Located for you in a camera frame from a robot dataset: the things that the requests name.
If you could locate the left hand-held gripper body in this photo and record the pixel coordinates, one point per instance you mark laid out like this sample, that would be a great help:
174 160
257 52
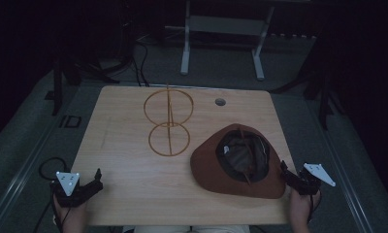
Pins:
73 196

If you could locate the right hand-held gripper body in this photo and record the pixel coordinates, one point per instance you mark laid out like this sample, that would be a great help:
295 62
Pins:
311 179

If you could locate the brown felt hat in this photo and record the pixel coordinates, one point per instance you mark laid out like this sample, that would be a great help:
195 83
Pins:
211 168

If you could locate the person's left hand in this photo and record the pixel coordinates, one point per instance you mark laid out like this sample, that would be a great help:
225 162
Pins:
73 215

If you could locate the person's right hand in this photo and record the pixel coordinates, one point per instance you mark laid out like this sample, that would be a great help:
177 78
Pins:
301 210

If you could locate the black tripod stand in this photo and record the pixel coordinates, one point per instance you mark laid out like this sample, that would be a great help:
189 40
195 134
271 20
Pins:
58 84
324 97

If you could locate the round grey table grommet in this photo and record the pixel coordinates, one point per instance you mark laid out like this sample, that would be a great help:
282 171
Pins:
220 102

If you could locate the black rectangular floor bracket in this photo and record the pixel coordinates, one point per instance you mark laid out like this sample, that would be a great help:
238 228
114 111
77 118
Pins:
71 121

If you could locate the white metal stand frame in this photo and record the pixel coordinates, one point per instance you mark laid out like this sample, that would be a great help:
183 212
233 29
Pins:
226 25

